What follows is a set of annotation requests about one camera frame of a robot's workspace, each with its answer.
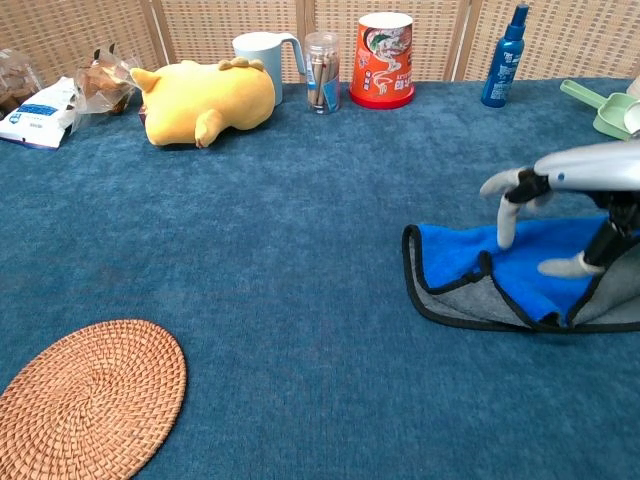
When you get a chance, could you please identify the wicker folding screen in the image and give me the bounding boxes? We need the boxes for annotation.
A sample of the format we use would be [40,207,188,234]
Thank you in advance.
[0,0,640,86]

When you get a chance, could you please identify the clear bag of cookies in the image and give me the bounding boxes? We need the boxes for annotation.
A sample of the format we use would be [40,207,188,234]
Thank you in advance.
[0,48,44,121]

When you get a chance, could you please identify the blue spray bottle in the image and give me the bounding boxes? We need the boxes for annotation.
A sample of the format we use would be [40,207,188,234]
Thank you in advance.
[480,3,531,109]

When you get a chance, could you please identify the grey and blue microfibre towel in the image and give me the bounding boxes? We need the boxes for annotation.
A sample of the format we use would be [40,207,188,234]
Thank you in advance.
[402,214,640,334]

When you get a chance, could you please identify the blue plush tablecloth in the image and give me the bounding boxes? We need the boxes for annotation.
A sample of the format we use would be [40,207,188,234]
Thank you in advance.
[0,77,640,480]

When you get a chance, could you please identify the clear jar of sticks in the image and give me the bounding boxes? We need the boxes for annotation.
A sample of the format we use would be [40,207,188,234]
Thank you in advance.
[304,31,342,116]

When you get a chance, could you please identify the light green plastic scoop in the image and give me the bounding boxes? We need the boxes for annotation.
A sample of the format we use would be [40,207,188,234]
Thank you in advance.
[559,79,640,142]

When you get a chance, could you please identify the clear bag of pastry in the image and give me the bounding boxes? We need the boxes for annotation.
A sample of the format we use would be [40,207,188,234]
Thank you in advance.
[73,43,144,117]

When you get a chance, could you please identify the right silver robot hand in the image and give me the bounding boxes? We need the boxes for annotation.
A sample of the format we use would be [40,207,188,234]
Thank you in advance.
[479,140,640,279]

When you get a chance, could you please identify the white snack bag blue label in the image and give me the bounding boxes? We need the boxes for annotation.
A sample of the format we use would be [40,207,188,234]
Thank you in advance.
[0,75,81,151]

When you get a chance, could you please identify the yellow plush toy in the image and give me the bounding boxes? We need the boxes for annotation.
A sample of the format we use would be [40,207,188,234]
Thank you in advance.
[129,57,277,150]

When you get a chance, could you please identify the light blue plastic mug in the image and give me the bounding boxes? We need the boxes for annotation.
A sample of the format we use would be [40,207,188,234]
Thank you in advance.
[231,31,307,106]

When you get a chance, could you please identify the round woven rattan placemat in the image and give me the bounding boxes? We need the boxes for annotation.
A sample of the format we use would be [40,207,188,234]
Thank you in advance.
[0,319,189,480]

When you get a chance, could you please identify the orange instant noodle cup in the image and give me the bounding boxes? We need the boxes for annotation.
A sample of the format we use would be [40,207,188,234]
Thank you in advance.
[348,11,416,110]

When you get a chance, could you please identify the white round cup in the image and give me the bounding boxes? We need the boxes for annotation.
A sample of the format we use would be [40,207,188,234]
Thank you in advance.
[623,99,640,136]

